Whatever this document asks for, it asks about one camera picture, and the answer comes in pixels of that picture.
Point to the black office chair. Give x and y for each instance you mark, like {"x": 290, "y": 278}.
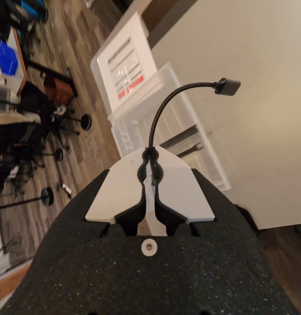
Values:
{"x": 37, "y": 98}
{"x": 7, "y": 137}

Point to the clear plastic bin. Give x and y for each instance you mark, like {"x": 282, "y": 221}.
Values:
{"x": 130, "y": 133}

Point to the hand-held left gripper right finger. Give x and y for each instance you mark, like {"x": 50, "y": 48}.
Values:
{"x": 182, "y": 194}

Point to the blue bin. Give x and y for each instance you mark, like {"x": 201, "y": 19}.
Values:
{"x": 7, "y": 59}

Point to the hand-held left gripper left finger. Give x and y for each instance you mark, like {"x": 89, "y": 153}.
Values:
{"x": 116, "y": 194}

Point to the paper sheet red label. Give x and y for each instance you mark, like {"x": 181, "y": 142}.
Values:
{"x": 125, "y": 69}

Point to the wooden table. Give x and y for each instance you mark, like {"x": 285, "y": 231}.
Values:
{"x": 13, "y": 83}

